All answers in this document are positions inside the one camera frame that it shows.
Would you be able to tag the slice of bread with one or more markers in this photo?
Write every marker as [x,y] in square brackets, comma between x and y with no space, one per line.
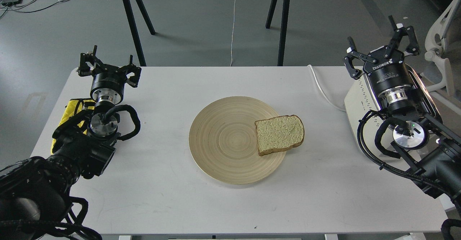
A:
[279,134]

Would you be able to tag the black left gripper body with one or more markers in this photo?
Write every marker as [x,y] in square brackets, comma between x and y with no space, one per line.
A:
[108,85]

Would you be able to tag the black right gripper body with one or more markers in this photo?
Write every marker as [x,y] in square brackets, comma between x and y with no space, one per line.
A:
[390,81]

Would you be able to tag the round bamboo plate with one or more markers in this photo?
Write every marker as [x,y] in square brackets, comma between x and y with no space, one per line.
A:
[223,141]

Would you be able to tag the white office chair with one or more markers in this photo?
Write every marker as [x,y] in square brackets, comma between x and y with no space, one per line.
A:
[443,52]

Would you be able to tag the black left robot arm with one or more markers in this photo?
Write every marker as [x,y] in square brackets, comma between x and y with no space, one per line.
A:
[35,192]

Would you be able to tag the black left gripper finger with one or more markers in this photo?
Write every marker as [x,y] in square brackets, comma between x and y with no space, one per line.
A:
[130,73]
[89,64]

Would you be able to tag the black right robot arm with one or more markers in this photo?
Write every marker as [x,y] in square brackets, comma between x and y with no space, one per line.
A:
[395,121]

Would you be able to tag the white two-slot toaster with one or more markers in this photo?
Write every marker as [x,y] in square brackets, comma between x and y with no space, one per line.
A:
[360,99]

